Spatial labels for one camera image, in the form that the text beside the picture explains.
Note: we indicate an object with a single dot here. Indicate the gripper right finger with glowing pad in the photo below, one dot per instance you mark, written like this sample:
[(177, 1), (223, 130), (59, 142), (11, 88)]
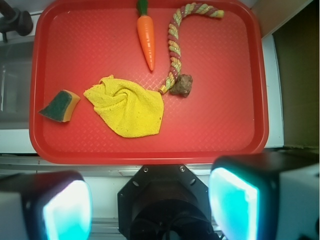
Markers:
[(266, 196)]

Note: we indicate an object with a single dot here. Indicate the green and yellow sponge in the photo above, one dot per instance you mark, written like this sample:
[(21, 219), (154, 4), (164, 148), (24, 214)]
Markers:
[(62, 106)]

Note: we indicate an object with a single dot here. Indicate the red plastic tray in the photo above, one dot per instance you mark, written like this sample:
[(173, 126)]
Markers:
[(78, 42)]

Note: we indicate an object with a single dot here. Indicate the brown rock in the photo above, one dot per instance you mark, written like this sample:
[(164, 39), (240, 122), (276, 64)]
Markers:
[(183, 86)]

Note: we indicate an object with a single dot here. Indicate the yellow microfiber cloth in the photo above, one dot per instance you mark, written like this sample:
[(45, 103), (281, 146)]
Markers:
[(127, 108)]

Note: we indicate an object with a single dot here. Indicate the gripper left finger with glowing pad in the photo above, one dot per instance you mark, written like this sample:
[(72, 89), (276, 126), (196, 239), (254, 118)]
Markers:
[(45, 206)]

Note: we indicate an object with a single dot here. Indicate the orange toy carrot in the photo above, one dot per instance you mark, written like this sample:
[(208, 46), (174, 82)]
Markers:
[(146, 33)]

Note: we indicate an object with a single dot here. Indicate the dark metal clamp knob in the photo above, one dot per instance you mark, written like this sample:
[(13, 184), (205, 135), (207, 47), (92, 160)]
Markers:
[(14, 20)]

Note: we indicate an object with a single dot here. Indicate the black octagonal mount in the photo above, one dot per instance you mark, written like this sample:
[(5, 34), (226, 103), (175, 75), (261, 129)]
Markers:
[(165, 202)]

